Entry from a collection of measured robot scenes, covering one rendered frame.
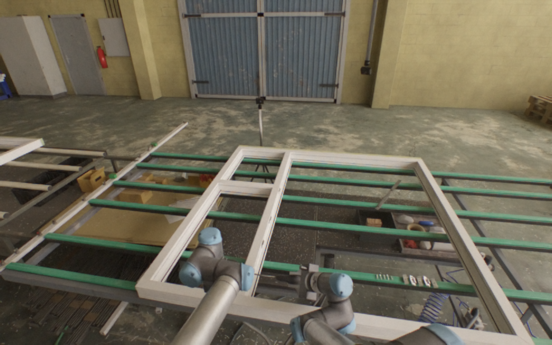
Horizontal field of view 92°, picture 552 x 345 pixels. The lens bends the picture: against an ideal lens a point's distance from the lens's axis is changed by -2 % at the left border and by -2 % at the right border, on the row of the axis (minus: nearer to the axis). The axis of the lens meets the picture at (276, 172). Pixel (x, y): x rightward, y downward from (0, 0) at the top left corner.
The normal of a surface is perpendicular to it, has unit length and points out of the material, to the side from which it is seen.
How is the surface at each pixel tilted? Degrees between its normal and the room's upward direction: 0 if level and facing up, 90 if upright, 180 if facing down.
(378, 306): 0
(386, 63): 90
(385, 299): 0
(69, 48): 90
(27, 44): 90
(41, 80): 90
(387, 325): 0
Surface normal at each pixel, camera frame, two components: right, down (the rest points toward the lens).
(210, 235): 0.00, -0.87
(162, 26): -0.16, 0.48
